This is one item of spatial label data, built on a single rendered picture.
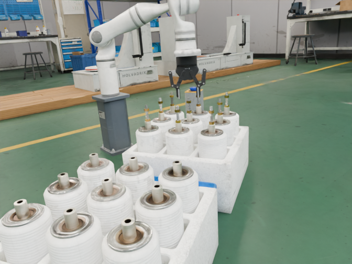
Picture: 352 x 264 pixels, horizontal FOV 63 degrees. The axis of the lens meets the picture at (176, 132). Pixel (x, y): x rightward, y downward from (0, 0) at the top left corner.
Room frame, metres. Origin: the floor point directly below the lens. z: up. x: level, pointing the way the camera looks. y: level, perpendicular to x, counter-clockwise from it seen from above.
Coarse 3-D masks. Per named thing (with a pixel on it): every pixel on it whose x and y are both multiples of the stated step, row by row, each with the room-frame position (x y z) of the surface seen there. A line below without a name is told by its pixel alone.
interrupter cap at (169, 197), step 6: (150, 192) 0.54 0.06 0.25; (168, 192) 0.53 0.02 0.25; (144, 198) 0.52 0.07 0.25; (150, 198) 0.52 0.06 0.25; (168, 198) 0.51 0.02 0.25; (174, 198) 0.51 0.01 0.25; (144, 204) 0.49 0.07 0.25; (150, 204) 0.49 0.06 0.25; (156, 204) 0.49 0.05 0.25; (162, 204) 0.49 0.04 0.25; (168, 204) 0.49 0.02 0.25
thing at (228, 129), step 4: (228, 124) 0.99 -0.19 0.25; (232, 124) 1.00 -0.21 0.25; (220, 128) 0.97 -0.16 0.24; (224, 128) 0.97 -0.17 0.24; (228, 128) 0.97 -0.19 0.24; (232, 128) 0.99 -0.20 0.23; (228, 132) 0.97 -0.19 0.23; (232, 132) 0.99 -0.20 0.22; (228, 136) 0.97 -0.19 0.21; (232, 136) 0.99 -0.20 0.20; (228, 140) 0.97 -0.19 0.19; (232, 140) 0.99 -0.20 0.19; (228, 144) 0.97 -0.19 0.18; (232, 144) 0.99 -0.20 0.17
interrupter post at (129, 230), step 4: (124, 220) 0.41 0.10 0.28; (128, 220) 0.41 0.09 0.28; (132, 220) 0.40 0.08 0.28; (124, 224) 0.40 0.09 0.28; (128, 224) 0.39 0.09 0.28; (132, 224) 0.40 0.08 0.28; (124, 228) 0.39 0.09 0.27; (128, 228) 0.39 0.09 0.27; (132, 228) 0.40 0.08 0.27; (124, 232) 0.39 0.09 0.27; (128, 232) 0.39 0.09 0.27; (132, 232) 0.39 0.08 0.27; (124, 236) 0.40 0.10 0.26; (128, 236) 0.39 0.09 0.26; (132, 236) 0.39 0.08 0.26; (128, 240) 0.39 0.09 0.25
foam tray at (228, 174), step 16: (240, 128) 1.15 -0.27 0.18; (240, 144) 0.97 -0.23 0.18; (128, 160) 0.95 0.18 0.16; (144, 160) 0.92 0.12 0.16; (160, 160) 0.90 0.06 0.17; (192, 160) 0.85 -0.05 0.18; (208, 160) 0.84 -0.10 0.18; (224, 160) 0.83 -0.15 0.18; (240, 160) 0.98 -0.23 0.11; (208, 176) 0.83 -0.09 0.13; (224, 176) 0.81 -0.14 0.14; (240, 176) 0.98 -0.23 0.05; (224, 192) 0.81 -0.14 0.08; (224, 208) 0.81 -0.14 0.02
